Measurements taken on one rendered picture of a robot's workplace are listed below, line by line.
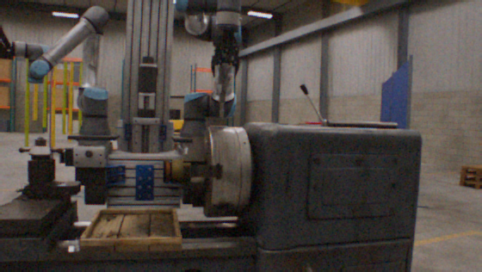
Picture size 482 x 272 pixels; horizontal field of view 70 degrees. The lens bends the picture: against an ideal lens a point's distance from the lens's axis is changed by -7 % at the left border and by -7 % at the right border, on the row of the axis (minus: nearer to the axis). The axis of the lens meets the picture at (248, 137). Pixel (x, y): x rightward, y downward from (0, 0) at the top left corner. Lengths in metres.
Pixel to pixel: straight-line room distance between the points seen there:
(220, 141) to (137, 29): 1.07
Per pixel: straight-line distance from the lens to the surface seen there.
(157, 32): 2.08
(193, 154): 1.29
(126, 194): 1.86
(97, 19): 1.92
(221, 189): 1.14
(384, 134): 1.27
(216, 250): 1.18
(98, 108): 1.85
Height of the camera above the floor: 1.27
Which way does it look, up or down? 3 degrees down
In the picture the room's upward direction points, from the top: 2 degrees clockwise
